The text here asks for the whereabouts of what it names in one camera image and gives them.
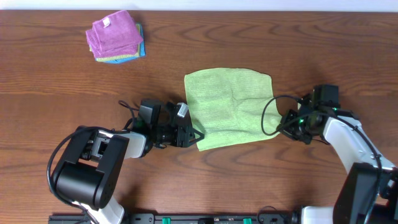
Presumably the green microfiber cloth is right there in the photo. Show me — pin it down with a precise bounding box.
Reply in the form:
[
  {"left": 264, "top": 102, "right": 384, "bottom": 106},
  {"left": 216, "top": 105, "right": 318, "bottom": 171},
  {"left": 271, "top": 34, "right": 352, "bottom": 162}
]
[{"left": 184, "top": 68, "right": 282, "bottom": 151}]

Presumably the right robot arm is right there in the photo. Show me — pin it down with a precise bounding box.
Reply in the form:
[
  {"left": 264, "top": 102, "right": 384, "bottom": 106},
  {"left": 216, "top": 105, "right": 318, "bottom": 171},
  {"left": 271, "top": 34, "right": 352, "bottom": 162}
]
[{"left": 277, "top": 106, "right": 397, "bottom": 223}]

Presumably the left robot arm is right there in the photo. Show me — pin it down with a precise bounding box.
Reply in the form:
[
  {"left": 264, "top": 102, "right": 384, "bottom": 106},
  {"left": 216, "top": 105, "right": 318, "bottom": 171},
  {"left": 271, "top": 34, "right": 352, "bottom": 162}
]
[{"left": 47, "top": 119, "right": 205, "bottom": 223}]

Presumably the blue folded cloth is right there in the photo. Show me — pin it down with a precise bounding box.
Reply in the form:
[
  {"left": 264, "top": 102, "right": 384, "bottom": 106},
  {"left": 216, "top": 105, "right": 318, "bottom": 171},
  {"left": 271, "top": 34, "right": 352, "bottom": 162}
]
[{"left": 91, "top": 19, "right": 145, "bottom": 63}]

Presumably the purple folded cloth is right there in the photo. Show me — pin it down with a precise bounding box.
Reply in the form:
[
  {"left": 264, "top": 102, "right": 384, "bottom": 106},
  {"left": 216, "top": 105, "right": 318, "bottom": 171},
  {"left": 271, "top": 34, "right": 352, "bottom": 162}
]
[{"left": 86, "top": 10, "right": 144, "bottom": 58}]

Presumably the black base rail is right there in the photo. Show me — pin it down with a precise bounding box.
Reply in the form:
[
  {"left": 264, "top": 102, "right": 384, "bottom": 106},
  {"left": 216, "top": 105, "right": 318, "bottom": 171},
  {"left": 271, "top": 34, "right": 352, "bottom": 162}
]
[{"left": 48, "top": 213, "right": 302, "bottom": 224}]

